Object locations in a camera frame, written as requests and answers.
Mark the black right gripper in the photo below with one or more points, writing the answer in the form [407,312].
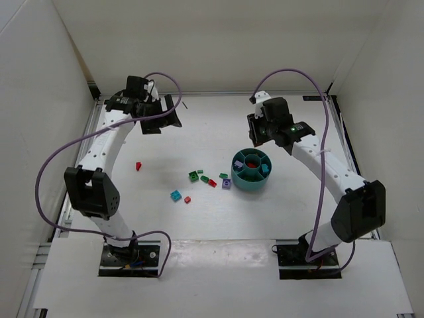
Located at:
[254,129]

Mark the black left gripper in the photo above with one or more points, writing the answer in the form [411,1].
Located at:
[158,114]

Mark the green sloped square lego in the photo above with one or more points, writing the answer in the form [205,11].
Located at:
[193,176]

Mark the green two-stud lego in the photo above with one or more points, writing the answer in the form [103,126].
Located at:
[204,179]

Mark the red lego tile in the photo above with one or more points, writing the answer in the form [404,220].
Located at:
[212,183]

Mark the small teal lego brick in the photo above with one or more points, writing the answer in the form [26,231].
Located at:
[175,196]

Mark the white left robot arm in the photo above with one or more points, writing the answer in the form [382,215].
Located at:
[89,185]

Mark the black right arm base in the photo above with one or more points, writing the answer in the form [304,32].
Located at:
[292,264]

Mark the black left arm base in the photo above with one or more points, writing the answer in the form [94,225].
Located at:
[144,262]

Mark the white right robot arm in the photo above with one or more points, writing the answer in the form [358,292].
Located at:
[361,205]

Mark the teal round divided container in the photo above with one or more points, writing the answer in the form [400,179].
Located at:
[238,175]

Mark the blue right corner label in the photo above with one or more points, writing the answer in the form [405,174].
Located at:
[311,98]

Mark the lavender inverted square lego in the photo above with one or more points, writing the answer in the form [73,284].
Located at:
[226,183]

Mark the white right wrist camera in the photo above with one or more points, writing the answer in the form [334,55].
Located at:
[257,100]

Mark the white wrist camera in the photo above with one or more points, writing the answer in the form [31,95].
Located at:
[257,100]
[152,92]

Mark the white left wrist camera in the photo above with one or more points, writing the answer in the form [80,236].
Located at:
[152,92]

